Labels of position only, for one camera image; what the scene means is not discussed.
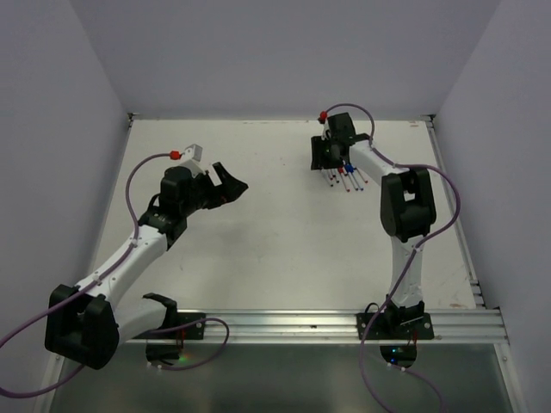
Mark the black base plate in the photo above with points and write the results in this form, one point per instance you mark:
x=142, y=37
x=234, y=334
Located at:
x=194, y=331
x=419, y=328

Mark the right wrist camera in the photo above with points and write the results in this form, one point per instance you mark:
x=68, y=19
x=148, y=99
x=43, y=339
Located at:
x=326, y=132

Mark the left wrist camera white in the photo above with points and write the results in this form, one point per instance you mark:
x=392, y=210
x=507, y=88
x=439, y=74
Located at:
x=191, y=160

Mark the aluminium mounting rail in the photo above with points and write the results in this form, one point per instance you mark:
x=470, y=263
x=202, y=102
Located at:
x=320, y=327

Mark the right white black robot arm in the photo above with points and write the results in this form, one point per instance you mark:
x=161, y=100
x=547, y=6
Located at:
x=407, y=213

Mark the red cap pen middle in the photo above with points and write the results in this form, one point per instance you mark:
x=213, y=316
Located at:
x=343, y=176

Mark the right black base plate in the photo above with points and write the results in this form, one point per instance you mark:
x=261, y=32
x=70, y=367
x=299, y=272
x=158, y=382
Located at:
x=419, y=328

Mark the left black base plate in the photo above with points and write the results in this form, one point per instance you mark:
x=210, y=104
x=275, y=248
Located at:
x=194, y=331

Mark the blue tipped pen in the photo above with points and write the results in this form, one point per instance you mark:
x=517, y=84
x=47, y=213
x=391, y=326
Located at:
x=357, y=181

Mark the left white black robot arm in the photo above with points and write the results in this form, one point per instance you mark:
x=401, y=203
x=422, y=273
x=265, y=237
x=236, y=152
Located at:
x=86, y=323

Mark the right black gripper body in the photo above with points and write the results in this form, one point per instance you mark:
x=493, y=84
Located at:
x=334, y=141

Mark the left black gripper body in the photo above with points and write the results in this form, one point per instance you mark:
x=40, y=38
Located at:
x=204, y=194

